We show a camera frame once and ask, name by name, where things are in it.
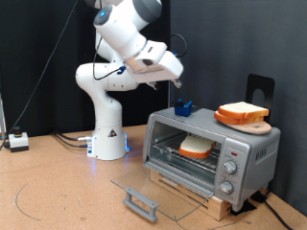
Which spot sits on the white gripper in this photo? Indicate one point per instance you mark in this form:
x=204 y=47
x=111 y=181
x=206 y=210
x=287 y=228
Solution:
x=166 y=65

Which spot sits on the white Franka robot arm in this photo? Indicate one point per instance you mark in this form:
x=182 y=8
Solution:
x=108 y=127

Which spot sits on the black foot pad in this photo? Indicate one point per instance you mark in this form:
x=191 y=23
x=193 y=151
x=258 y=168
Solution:
x=259 y=197

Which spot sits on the black metal bookend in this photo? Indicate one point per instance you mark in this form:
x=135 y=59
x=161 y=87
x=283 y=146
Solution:
x=260 y=81

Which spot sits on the silver oven knob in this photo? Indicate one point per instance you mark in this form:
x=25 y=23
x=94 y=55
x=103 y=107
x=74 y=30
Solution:
x=230 y=167
x=225 y=188

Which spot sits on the silver toaster oven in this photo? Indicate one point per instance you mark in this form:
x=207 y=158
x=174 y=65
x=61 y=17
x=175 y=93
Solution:
x=255 y=156

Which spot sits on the slotted wooden block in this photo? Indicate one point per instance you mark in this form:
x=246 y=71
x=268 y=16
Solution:
x=220 y=209

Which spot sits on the emergency stop button box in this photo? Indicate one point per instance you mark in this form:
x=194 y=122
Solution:
x=17 y=142

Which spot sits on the round wooden board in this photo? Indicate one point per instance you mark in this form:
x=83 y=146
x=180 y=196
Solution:
x=255 y=128

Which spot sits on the white bread slice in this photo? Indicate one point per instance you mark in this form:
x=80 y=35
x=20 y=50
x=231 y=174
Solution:
x=243 y=110
x=196 y=146
x=230 y=120

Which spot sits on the grey metal pole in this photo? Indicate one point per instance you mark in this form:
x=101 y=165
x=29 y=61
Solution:
x=2 y=118

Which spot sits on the metal oven rack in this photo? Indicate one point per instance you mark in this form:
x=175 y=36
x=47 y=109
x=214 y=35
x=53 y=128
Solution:
x=207 y=163

